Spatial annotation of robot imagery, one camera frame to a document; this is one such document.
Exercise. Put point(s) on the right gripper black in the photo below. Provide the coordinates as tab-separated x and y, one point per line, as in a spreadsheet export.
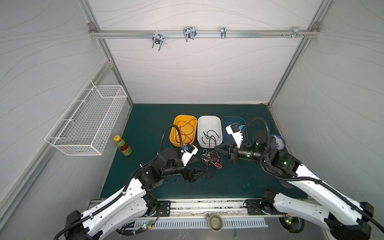
232	153

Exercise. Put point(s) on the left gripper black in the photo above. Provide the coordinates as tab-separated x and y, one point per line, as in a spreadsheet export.
191	178

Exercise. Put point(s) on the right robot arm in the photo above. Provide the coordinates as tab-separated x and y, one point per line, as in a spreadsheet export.
343	217

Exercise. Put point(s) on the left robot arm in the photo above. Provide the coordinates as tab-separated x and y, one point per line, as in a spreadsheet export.
133	200

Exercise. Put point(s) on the blue white ceramic bowl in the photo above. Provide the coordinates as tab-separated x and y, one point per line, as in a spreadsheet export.
280	143

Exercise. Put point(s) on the sauce bottle yellow cap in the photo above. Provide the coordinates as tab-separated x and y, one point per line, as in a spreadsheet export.
123	146

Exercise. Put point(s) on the blue plastic tray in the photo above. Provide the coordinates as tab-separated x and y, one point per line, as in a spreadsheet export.
227	121

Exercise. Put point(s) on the yellow plastic tray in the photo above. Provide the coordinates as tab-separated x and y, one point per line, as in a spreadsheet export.
187	126

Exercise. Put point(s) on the white plastic tray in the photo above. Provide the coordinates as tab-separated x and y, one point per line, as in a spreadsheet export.
209	131

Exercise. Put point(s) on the olive green cup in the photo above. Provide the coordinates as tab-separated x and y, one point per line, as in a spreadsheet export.
215	222

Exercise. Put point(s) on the left metal u-bolt clamp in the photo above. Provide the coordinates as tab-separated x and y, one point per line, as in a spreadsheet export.
157	39

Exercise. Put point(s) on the metal u-bolt clamp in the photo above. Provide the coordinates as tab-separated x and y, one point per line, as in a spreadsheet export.
189	33
157	39

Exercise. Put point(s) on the middle metal u-bolt clamp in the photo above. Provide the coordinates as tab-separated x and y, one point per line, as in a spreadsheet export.
189	33

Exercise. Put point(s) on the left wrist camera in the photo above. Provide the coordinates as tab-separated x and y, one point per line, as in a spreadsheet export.
188	152

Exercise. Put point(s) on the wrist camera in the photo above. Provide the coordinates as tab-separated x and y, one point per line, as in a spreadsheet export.
236	131
188	152

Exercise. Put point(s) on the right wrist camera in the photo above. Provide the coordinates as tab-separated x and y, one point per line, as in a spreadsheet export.
236	131

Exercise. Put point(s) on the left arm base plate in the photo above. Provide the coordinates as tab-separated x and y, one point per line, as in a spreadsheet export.
162	209

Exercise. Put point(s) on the white vented cable duct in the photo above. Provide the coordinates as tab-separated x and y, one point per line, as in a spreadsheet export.
200	223

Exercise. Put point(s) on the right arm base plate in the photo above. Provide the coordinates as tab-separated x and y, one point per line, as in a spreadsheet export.
255	207

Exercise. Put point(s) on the white wire basket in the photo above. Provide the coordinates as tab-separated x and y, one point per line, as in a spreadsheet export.
86	125

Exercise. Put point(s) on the right metal hook bracket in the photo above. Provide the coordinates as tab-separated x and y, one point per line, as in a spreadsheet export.
296	34

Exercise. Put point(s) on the small metal bracket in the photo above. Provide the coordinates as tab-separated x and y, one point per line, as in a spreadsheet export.
223	32

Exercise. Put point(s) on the horizontal metal rail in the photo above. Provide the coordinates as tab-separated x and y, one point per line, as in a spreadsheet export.
201	34

